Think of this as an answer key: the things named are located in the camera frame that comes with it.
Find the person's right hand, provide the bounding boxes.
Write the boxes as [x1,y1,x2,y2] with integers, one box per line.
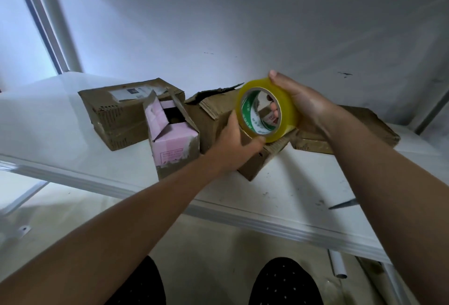
[268,70,345,137]

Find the white metal shelf rack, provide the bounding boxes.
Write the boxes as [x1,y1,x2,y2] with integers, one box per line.
[0,0,449,305]

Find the white tube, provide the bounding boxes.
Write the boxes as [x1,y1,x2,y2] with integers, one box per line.
[327,248,349,280]

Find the long cardboard box white label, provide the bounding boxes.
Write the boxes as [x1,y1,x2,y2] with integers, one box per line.
[78,78,186,152]

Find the person's right forearm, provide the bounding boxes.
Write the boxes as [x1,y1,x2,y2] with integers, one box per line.
[323,108,449,305]

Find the person's black trousers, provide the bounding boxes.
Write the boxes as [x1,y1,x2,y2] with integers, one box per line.
[105,255,325,305]

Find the person's left forearm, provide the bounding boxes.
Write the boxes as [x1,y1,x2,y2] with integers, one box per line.
[0,154,225,305]

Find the person's left hand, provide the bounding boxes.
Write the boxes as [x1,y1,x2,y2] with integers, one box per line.
[205,110,268,174]

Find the black handled scissors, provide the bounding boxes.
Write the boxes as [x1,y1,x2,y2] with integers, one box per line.
[327,197,360,211]

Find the corrugated cardboard box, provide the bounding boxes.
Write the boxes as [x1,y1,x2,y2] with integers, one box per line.
[184,84,243,155]

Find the small cardboard box red label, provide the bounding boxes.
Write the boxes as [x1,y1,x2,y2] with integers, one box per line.
[236,129,296,181]

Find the yellow tape roll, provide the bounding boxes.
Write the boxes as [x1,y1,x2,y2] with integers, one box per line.
[233,78,298,143]

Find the pink carton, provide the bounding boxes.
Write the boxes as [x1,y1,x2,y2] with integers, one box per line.
[142,91,201,180]

